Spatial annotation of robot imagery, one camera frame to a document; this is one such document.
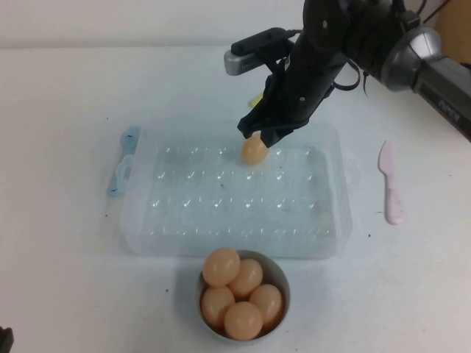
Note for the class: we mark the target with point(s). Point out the blue egg box latch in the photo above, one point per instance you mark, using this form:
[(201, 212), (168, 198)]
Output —
[(123, 165)]

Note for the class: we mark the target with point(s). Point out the brown cardboard box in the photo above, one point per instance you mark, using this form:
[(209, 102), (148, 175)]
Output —
[(456, 29)]

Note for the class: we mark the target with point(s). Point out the pink plastic knife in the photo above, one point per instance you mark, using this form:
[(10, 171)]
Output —
[(391, 187)]

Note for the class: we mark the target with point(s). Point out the white round bowl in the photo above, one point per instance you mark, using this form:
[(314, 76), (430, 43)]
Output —
[(281, 283)]

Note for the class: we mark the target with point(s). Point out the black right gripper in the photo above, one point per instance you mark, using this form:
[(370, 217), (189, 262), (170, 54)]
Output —
[(305, 81)]

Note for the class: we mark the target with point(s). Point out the transparent plastic egg box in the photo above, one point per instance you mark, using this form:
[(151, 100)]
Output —
[(235, 206)]

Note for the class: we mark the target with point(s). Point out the yellow plastic knife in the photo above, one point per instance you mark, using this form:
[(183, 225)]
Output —
[(254, 100)]

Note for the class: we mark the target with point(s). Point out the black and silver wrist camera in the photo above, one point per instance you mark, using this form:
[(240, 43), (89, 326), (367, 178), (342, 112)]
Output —
[(250, 51)]

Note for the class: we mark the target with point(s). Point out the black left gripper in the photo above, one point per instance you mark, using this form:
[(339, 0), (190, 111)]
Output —
[(5, 340)]

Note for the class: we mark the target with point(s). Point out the beige egg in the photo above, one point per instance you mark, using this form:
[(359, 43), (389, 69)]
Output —
[(268, 303), (216, 305), (222, 267), (253, 151), (243, 320), (249, 276)]

